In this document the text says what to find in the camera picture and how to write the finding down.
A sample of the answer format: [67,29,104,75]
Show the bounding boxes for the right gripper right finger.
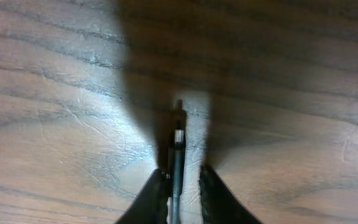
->
[199,164,262,224]

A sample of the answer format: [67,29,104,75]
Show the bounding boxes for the black charging cable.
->
[166,98,188,224]

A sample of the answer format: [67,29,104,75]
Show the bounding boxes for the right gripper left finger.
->
[116,169,168,224]

